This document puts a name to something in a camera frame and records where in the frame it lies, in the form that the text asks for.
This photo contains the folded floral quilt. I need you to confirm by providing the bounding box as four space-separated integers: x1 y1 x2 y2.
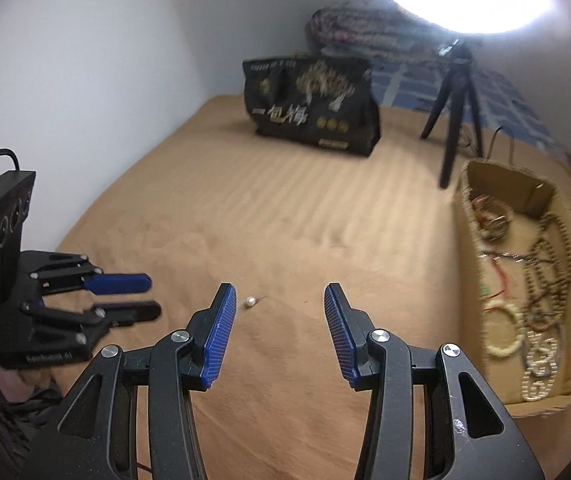
307 6 446 63

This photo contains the tan blanket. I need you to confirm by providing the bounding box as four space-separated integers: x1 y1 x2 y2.
30 94 571 480

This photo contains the blue patterned bed sheet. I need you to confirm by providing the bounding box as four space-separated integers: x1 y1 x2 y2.
370 57 566 153

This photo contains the amber brown bracelet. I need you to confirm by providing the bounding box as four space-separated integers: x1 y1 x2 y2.
470 197 513 241

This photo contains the brown wooden bead necklace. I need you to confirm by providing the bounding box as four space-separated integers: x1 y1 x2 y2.
520 212 571 333

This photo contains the cream bead bracelet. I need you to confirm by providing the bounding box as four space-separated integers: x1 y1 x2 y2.
483 300 523 358

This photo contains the person's left hand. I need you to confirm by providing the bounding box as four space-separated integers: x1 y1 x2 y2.
0 360 33 403

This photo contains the white pearl necklace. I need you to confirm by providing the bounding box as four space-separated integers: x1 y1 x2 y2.
519 330 561 403

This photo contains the cardboard box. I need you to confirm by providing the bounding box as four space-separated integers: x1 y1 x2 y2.
455 159 571 418

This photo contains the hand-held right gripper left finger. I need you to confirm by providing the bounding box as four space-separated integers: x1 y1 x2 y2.
20 282 238 480

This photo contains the black printed bag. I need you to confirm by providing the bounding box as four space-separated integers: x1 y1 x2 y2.
242 54 382 158

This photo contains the black tripod stand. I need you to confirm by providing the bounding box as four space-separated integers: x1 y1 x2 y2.
420 40 483 188

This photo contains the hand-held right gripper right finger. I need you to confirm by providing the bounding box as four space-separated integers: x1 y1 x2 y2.
324 282 546 480

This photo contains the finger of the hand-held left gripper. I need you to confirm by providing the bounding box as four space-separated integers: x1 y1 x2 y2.
30 252 152 296
22 300 162 346

